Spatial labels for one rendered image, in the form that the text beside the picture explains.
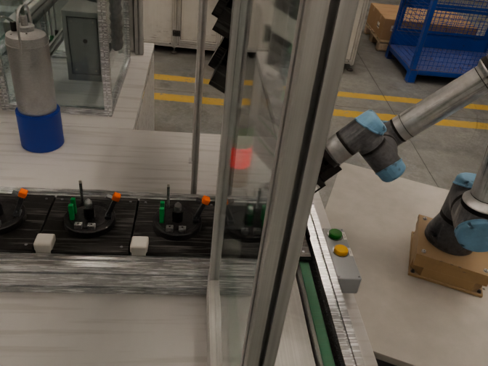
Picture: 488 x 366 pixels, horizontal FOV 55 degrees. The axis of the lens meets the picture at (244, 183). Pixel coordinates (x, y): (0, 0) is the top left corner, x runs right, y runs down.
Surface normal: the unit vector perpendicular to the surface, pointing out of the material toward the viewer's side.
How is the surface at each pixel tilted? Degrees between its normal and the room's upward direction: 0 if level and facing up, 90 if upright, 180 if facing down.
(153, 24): 90
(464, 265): 2
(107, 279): 90
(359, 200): 0
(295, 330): 0
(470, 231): 96
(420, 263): 90
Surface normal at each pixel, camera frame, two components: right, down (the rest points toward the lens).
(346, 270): 0.11, -0.82
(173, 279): 0.07, 0.57
